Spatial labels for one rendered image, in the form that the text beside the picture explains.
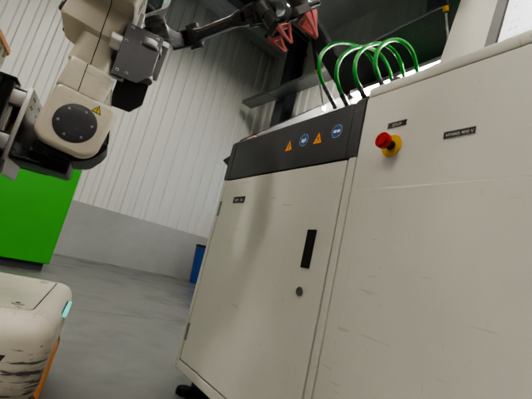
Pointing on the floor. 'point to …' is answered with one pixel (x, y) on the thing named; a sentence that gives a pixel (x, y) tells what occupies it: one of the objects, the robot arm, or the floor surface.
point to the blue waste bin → (197, 263)
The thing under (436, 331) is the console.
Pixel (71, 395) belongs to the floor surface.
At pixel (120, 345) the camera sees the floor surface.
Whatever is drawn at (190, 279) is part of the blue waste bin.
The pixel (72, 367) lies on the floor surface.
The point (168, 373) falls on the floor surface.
